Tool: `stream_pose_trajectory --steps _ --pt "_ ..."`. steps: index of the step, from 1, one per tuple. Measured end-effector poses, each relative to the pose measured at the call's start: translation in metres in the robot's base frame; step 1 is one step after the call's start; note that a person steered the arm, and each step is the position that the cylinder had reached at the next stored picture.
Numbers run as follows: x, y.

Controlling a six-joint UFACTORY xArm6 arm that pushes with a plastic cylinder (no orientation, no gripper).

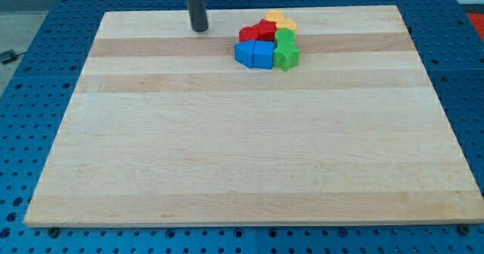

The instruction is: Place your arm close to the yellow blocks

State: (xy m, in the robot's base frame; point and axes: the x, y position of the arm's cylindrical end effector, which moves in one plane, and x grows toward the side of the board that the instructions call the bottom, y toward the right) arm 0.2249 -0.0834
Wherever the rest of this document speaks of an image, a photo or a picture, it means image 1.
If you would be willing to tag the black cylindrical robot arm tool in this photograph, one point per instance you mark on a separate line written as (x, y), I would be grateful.
(198, 15)

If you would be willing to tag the light wooden board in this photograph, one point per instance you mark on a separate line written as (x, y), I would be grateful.
(166, 129)

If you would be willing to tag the green star block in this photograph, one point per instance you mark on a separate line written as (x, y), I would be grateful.
(286, 56)

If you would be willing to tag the yellow round block front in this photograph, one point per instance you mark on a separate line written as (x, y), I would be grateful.
(287, 23)

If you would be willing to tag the red block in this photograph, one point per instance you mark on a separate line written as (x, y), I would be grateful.
(265, 30)
(248, 33)

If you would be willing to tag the red block right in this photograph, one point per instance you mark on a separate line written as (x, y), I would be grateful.
(265, 30)

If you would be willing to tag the blue triangular block left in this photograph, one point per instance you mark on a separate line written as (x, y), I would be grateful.
(243, 52)

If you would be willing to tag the yellow round block rear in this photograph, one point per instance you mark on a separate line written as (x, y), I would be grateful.
(274, 15)

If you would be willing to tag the green cylinder block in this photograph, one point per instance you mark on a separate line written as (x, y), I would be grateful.
(284, 37)

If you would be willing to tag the black cable plug on floor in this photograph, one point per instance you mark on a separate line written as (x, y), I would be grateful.
(10, 56)

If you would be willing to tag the yellow round block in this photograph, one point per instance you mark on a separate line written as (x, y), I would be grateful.
(287, 23)
(274, 15)

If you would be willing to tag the red block left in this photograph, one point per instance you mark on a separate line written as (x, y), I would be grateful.
(248, 33)

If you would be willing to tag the blue block right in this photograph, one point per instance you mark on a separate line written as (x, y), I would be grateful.
(263, 54)

